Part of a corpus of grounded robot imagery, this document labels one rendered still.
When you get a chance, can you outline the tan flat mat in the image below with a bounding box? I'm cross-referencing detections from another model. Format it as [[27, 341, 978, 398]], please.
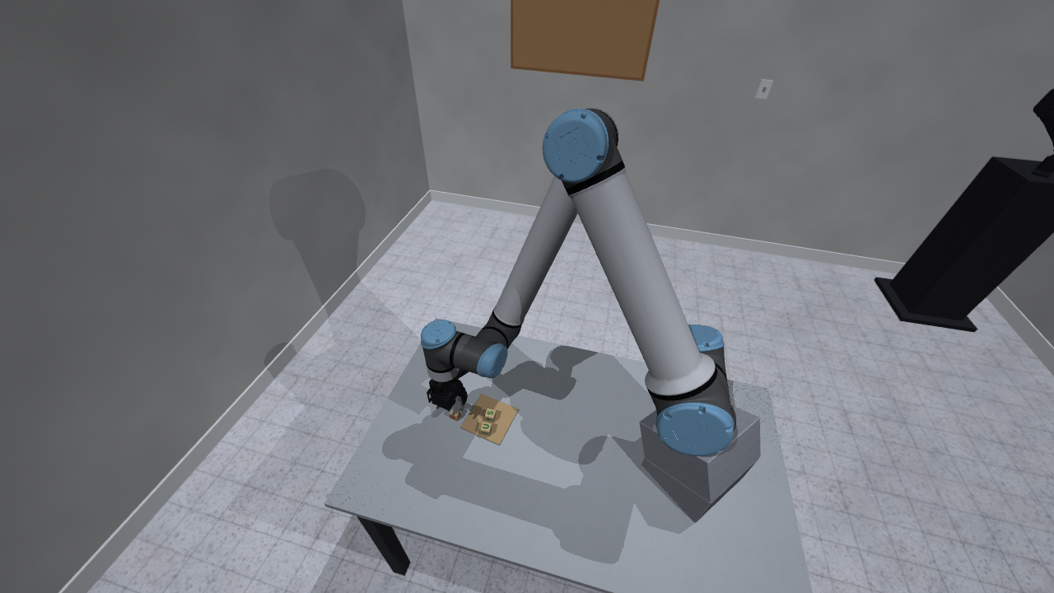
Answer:
[[460, 395, 519, 444]]

